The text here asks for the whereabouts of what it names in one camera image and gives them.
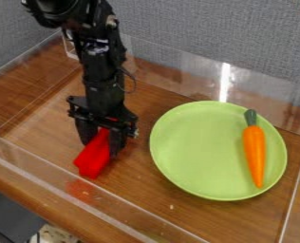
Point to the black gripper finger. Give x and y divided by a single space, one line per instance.
87 130
116 142

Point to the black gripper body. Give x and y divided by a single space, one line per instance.
102 105

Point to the red star-profile block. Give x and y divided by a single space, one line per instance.
94 157

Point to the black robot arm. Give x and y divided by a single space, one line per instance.
90 27

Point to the green plate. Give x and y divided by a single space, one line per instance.
195 147

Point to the orange toy carrot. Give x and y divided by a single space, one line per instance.
253 142

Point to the white power strip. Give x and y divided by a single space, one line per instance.
51 234

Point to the clear acrylic enclosure wall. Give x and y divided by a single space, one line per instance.
131 205

